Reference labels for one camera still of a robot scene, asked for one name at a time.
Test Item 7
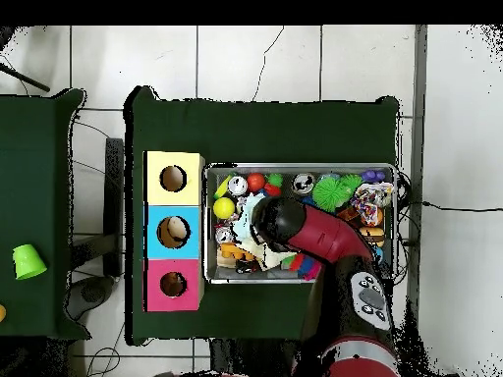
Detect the mint green cloth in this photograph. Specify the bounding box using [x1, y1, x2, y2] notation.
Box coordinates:
[234, 191, 268, 237]

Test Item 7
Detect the orange plastic tray block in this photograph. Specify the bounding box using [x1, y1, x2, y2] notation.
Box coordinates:
[219, 242, 254, 262]

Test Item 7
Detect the cream waffle cloth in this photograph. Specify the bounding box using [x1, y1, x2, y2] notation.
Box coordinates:
[239, 235, 288, 271]

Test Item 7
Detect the wooden box with three holes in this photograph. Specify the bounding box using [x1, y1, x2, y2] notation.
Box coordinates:
[142, 150, 206, 313]

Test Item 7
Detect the red-orange ball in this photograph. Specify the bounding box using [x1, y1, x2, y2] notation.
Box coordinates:
[247, 172, 267, 193]

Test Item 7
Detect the crushed silver can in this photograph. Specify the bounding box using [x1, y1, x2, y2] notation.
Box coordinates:
[227, 175, 250, 197]

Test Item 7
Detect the yellow ball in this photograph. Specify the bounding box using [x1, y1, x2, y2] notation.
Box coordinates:
[212, 196, 237, 221]

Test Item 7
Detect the yellow-green disc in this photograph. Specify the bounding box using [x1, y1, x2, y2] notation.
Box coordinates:
[213, 174, 235, 200]

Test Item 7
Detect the green cloth table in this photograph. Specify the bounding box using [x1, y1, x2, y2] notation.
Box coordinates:
[0, 88, 89, 341]
[125, 84, 404, 347]

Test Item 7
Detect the multicolour spiky caterpillar toy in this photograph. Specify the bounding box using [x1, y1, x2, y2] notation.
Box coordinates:
[282, 250, 323, 282]

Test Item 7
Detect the large green spiky ball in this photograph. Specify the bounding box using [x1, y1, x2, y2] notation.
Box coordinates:
[312, 176, 348, 210]

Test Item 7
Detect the green spiky googly-eyed toy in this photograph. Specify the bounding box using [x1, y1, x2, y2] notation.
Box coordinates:
[339, 172, 364, 194]

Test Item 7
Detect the black floor stand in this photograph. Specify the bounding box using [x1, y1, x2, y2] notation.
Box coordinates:
[69, 138, 127, 311]

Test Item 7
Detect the green cup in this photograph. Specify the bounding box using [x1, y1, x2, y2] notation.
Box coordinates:
[11, 242, 48, 282]

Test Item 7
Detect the black rod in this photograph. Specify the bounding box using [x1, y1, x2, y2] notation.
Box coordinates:
[0, 62, 50, 93]

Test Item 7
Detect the wire mesh bin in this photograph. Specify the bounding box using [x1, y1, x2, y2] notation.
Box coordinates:
[203, 163, 398, 286]

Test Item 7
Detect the colourful rope knot toy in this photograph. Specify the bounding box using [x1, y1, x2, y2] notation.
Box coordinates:
[349, 182, 397, 227]

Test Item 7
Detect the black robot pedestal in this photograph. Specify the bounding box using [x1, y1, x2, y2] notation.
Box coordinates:
[208, 339, 304, 377]

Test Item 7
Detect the black cable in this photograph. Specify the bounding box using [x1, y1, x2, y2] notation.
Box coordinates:
[396, 168, 503, 237]

